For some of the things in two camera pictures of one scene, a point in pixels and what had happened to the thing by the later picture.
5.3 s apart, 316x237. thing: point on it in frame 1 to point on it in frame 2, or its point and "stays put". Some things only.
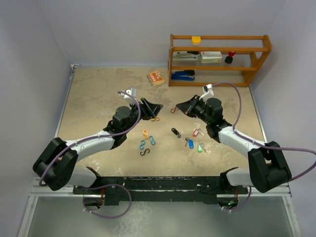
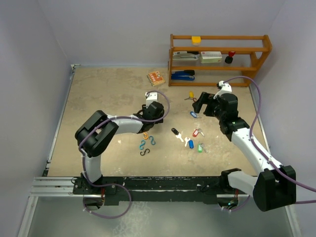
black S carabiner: x=146 y=149 stays put
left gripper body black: x=135 y=112 to x=153 y=123
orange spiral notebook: x=155 y=78 stays put
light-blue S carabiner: x=152 y=140 stays put
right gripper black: x=188 y=106 to x=198 y=104
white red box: x=211 y=57 stays put
